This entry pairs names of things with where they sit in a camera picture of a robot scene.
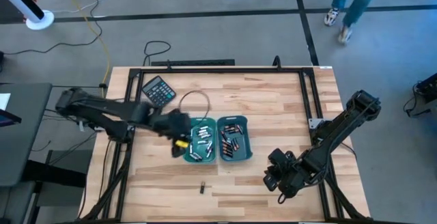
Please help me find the long black floor cable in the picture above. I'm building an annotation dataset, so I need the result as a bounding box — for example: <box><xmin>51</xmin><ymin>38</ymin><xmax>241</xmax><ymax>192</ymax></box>
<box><xmin>0</xmin><ymin>0</ymin><xmax>103</xmax><ymax>56</ymax></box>

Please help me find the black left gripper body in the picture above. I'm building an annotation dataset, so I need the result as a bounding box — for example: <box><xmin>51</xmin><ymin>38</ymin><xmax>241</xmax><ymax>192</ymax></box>
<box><xmin>150</xmin><ymin>109</ymin><xmax>192</xmax><ymax>139</ymax></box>

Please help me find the black aluminium table frame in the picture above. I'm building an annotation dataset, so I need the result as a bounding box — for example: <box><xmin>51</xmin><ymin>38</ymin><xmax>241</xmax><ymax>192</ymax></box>
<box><xmin>80</xmin><ymin>65</ymin><xmax>368</xmax><ymax>224</ymax></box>

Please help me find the thin black wire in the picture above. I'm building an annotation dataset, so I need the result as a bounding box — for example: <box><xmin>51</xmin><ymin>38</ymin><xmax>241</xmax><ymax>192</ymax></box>
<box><xmin>177</xmin><ymin>89</ymin><xmax>212</xmax><ymax>120</ymax></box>

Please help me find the green plastic bin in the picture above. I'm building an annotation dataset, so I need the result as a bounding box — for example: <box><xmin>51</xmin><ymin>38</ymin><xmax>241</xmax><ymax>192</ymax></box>
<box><xmin>182</xmin><ymin>116</ymin><xmax>218</xmax><ymax>165</ymax></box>

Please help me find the black cable loop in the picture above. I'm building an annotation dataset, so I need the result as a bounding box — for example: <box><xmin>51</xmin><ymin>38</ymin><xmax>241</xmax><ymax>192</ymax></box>
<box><xmin>142</xmin><ymin>40</ymin><xmax>172</xmax><ymax>67</ymax></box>

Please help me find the dark tablet device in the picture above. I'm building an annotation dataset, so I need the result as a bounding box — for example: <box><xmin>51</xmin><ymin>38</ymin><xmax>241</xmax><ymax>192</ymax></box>
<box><xmin>0</xmin><ymin>109</ymin><xmax>22</xmax><ymax>128</ymax></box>

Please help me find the white pole with round base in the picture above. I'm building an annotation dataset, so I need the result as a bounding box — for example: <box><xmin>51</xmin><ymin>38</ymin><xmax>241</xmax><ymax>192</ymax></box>
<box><xmin>0</xmin><ymin>0</ymin><xmax>55</xmax><ymax>31</ymax></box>

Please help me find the yellow floor cable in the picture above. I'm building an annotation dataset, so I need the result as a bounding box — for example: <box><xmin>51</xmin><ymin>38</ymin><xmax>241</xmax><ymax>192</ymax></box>
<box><xmin>56</xmin><ymin>0</ymin><xmax>112</xmax><ymax>85</ymax></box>

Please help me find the blue plastic bin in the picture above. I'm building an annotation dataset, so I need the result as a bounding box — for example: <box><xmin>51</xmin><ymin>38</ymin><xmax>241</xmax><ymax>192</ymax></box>
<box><xmin>216</xmin><ymin>115</ymin><xmax>254</xmax><ymax>163</ymax></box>

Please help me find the black desk base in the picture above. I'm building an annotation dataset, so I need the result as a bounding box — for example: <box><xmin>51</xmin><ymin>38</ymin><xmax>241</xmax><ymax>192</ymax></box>
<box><xmin>20</xmin><ymin>148</ymin><xmax>86</xmax><ymax>224</ymax></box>

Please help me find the white paper sheet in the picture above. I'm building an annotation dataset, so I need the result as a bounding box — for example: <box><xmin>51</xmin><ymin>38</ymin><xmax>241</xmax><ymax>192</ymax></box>
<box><xmin>0</xmin><ymin>93</ymin><xmax>12</xmax><ymax>111</ymax></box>

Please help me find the black desk calculator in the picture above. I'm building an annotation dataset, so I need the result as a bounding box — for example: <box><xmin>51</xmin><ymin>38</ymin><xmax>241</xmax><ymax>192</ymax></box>
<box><xmin>141</xmin><ymin>75</ymin><xmax>178</xmax><ymax>109</ymax></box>

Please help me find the grey desk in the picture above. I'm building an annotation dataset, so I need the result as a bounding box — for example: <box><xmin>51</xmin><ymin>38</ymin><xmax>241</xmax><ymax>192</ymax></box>
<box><xmin>0</xmin><ymin>82</ymin><xmax>54</xmax><ymax>188</ymax></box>

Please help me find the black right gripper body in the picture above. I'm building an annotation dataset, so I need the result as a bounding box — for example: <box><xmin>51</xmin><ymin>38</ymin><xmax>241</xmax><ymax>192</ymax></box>
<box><xmin>263</xmin><ymin>148</ymin><xmax>303</xmax><ymax>199</ymax></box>

